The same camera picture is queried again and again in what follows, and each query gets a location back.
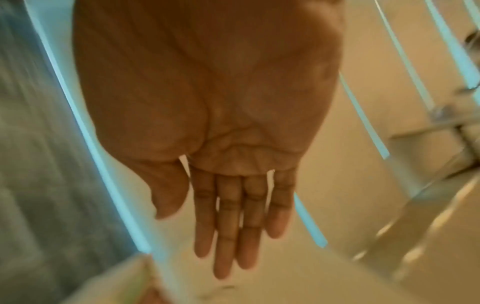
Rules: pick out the blue LED light strip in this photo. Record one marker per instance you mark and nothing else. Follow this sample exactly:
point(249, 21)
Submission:
point(97, 154)
point(311, 222)

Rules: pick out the person's right hand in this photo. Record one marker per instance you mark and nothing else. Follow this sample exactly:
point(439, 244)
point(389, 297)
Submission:
point(210, 89)

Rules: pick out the white table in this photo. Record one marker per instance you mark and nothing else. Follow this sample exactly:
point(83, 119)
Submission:
point(300, 282)

